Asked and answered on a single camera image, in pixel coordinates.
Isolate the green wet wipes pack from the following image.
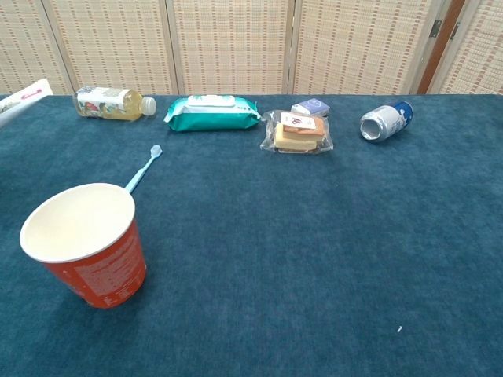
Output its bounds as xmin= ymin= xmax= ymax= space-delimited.
xmin=163 ymin=94 xmax=262 ymax=132

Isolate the small blue white box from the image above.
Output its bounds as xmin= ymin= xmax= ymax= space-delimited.
xmin=290 ymin=97 xmax=331 ymax=117

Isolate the white floral toothpaste tube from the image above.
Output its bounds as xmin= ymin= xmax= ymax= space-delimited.
xmin=0 ymin=79 xmax=50 ymax=129

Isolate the blue white drink can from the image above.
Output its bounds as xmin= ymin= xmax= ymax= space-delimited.
xmin=359 ymin=100 xmax=415 ymax=142

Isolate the narrow bamboo folding screen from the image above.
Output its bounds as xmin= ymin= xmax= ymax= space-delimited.
xmin=434 ymin=0 xmax=503 ymax=95

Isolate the light blue toothbrush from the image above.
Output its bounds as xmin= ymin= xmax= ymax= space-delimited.
xmin=123 ymin=145 xmax=163 ymax=195

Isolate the dark blue table cloth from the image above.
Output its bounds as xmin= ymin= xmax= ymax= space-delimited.
xmin=0 ymin=93 xmax=503 ymax=377

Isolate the wide bamboo folding screen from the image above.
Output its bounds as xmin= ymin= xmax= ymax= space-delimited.
xmin=0 ymin=0 xmax=453 ymax=95

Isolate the brown wooden post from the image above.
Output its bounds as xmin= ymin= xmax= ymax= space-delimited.
xmin=416 ymin=0 xmax=467 ymax=94

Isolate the yellow tea plastic bottle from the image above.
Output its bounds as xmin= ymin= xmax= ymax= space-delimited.
xmin=73 ymin=86 xmax=157 ymax=122

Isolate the red paper cup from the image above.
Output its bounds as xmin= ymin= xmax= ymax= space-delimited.
xmin=19 ymin=182 xmax=148 ymax=309

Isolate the packaged sliced cake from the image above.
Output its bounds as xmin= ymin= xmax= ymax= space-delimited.
xmin=259 ymin=109 xmax=335 ymax=155

